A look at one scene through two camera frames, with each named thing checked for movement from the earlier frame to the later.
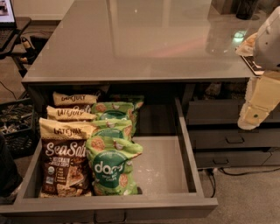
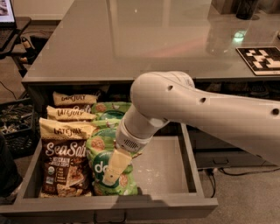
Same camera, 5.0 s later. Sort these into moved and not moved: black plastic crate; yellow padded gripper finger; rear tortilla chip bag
Moved: yellow padded gripper finger
Not moved: black plastic crate; rear tortilla chip bag
